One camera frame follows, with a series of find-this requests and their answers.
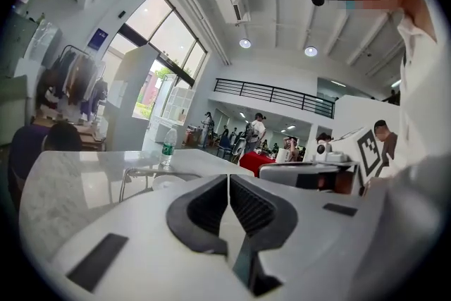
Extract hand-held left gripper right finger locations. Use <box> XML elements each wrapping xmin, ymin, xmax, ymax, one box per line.
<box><xmin>230</xmin><ymin>174</ymin><xmax>367</xmax><ymax>301</ymax></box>

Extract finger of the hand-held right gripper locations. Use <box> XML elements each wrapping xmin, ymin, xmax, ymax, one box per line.
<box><xmin>259</xmin><ymin>162</ymin><xmax>342</xmax><ymax>190</ymax></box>

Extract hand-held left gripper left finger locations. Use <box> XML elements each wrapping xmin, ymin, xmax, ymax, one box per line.
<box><xmin>51</xmin><ymin>174</ymin><xmax>245</xmax><ymax>301</ymax></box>

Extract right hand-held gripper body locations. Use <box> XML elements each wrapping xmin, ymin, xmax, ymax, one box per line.
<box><xmin>318</xmin><ymin>128</ymin><xmax>389</xmax><ymax>196</ymax></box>

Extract white round plate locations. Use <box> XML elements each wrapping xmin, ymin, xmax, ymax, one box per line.
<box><xmin>152</xmin><ymin>174</ymin><xmax>187</xmax><ymax>192</ymax></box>

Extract white cylindrical jug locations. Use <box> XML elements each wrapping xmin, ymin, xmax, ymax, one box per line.
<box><xmin>276</xmin><ymin>147</ymin><xmax>292</xmax><ymax>164</ymax></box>

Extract red-clothed table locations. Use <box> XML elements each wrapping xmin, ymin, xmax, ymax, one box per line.
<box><xmin>238</xmin><ymin>151</ymin><xmax>278</xmax><ymax>177</ymax></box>

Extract blue chair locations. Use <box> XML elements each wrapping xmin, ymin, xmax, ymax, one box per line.
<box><xmin>215</xmin><ymin>135</ymin><xmax>234</xmax><ymax>160</ymax></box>

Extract transparent grey tray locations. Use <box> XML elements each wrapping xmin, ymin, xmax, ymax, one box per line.
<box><xmin>118</xmin><ymin>167</ymin><xmax>202</xmax><ymax>204</ymax></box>

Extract black balcony railing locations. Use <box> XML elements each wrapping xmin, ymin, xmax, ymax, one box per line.
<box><xmin>214</xmin><ymin>78</ymin><xmax>336</xmax><ymax>119</ymax></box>

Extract person's white shirt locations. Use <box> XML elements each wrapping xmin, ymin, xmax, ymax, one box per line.
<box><xmin>396</xmin><ymin>12</ymin><xmax>445</xmax><ymax>172</ymax></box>

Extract clear plastic water bottle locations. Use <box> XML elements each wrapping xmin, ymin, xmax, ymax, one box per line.
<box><xmin>160</xmin><ymin>128</ymin><xmax>178</xmax><ymax>167</ymax></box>

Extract white grid shelf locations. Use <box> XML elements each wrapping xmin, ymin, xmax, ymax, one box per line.
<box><xmin>160</xmin><ymin>73</ymin><xmax>197</xmax><ymax>126</ymax></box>

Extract white partition cabinet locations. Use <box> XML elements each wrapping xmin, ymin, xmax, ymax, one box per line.
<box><xmin>104</xmin><ymin>45</ymin><xmax>160</xmax><ymax>152</ymax></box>

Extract white ceiling air conditioner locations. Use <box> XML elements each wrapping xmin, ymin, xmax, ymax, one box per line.
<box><xmin>213</xmin><ymin>0</ymin><xmax>252</xmax><ymax>26</ymax></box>

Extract clothes rack with garments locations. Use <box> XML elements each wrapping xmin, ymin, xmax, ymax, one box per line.
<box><xmin>37</xmin><ymin>44</ymin><xmax>109</xmax><ymax>121</ymax></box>

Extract large glazed entrance window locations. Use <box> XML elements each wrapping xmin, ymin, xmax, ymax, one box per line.
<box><xmin>105</xmin><ymin>0</ymin><xmax>209</xmax><ymax>121</ymax></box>

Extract right hand-held gripper camera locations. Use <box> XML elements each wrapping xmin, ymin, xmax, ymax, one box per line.
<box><xmin>315</xmin><ymin>140</ymin><xmax>334</xmax><ymax>163</ymax></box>

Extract blue wall poster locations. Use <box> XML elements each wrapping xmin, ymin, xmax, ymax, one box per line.
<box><xmin>87</xmin><ymin>27</ymin><xmax>110</xmax><ymax>51</ymax></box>

